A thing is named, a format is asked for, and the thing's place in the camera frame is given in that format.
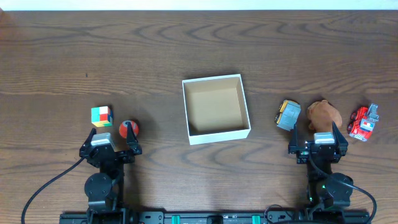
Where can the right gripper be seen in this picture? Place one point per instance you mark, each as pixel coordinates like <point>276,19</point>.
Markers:
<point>318,152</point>

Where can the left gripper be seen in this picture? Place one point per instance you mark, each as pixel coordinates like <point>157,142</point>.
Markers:
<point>109,154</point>

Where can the red and white ball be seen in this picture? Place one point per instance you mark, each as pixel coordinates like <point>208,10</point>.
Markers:
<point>123,128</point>

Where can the multicolour puzzle cube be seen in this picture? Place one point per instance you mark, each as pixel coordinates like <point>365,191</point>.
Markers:
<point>102,116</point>

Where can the brown plush toy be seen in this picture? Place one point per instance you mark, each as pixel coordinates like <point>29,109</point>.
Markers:
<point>322,115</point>

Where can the yellow and grey toy truck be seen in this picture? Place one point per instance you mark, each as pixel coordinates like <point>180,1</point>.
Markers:
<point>288,114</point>

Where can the red toy fire truck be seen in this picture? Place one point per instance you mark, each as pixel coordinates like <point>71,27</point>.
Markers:
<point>362,122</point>

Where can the white cardboard box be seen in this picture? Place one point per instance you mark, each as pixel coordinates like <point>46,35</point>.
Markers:
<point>215,109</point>

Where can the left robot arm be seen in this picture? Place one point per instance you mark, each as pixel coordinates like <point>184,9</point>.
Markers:
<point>104,189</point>

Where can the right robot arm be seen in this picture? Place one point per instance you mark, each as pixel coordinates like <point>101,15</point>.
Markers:
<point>328,192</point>

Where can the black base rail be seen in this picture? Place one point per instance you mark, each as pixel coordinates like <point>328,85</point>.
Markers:
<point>272,216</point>

